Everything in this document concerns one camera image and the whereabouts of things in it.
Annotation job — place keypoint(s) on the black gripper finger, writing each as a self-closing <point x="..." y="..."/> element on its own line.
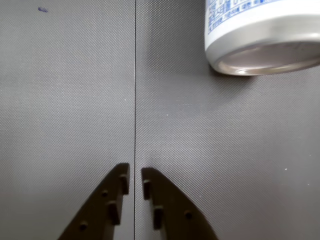
<point x="95" y="212"/>
<point x="180" y="220"/>

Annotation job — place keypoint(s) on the white Milkis drink can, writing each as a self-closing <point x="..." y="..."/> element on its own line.
<point x="250" y="30"/>

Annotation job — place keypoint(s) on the grey textured table mat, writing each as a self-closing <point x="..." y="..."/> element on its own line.
<point x="225" y="137"/>
<point x="50" y="100"/>

